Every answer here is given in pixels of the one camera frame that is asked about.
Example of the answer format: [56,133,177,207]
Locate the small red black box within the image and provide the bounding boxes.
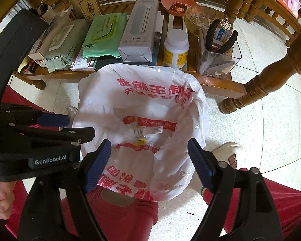
[22,58,46,74]

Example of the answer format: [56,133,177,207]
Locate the clear plastic holder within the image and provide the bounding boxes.
[197,25,242,77]

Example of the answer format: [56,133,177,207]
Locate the white red-printed plastic bag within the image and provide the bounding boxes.
[73,64,210,202]

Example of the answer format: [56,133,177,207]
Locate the pale green baby wipes pack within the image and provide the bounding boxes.
[27,19,89,72]

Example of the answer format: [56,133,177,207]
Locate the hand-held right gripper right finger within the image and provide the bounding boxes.
[187,138,284,241]

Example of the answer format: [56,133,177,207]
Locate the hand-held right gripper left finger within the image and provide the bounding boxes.
[16,139,113,241]

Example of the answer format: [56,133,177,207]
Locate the turned wooden chair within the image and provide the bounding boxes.
[241,0,301,47]

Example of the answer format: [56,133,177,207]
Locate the pink plastic dish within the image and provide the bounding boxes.
[161,0,199,17]

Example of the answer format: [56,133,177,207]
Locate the gold tin can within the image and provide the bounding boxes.
[68,0,102,23]

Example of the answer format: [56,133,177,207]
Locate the round red snack packet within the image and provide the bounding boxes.
[171,2,189,14]

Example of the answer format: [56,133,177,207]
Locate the amber glass bowl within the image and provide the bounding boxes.
[184,6,234,34]

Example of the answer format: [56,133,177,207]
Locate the red white flat box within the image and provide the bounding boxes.
[70,48,98,72]

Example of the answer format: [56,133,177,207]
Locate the blue white small packet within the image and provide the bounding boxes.
[214,28,232,46]

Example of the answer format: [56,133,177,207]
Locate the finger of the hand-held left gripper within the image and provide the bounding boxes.
[7,123,96,147]
[0,102,70,128]

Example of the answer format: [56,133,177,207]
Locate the black pliers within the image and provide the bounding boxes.
[206,19,239,54]

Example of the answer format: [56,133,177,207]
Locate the long white cardboard box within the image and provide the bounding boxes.
[118,0,159,63]

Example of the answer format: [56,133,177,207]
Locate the white pill bottle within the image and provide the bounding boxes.
[163,28,190,69]

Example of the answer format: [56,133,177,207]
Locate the bright green wipes pack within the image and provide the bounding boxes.
[82,12,128,59]

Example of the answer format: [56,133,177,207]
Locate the person's left hand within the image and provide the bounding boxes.
[0,181,17,221]

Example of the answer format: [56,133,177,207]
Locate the wooden coffee table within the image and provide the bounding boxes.
[0,0,301,114]

